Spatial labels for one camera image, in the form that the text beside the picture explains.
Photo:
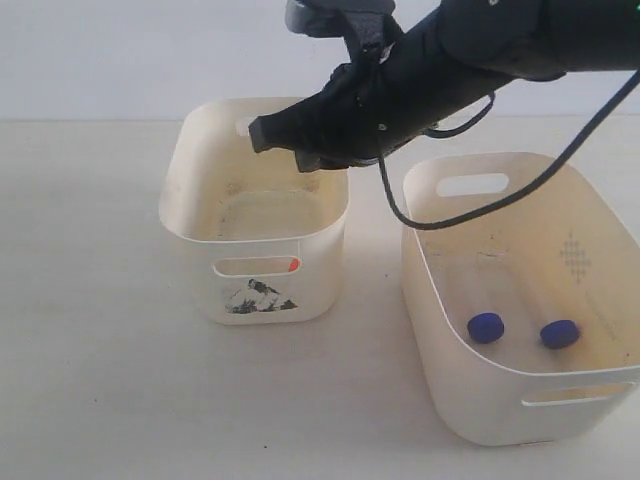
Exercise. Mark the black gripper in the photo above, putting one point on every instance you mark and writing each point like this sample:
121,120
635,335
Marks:
354,118

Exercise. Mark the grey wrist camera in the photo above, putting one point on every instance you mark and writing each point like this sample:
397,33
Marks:
362,24

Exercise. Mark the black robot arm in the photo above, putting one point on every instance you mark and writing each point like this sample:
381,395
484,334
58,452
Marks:
463,51

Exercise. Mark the cream plastic bin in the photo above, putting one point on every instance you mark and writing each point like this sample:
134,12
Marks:
507,392
236,218

